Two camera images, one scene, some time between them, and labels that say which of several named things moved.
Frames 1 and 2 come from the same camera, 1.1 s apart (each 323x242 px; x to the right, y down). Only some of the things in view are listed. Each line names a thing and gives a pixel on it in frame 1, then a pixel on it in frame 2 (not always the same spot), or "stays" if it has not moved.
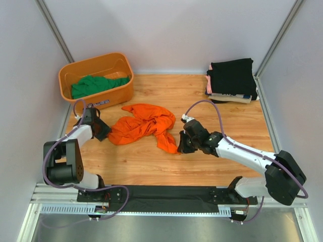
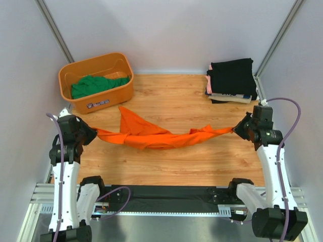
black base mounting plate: x=165 y=198 stays
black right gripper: x=182 y=148 -> x=237 y=129
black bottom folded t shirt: x=217 y=101 stays
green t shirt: x=93 y=84 stays
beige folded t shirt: x=232 y=99 stays
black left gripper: x=106 y=130 -> x=92 y=132
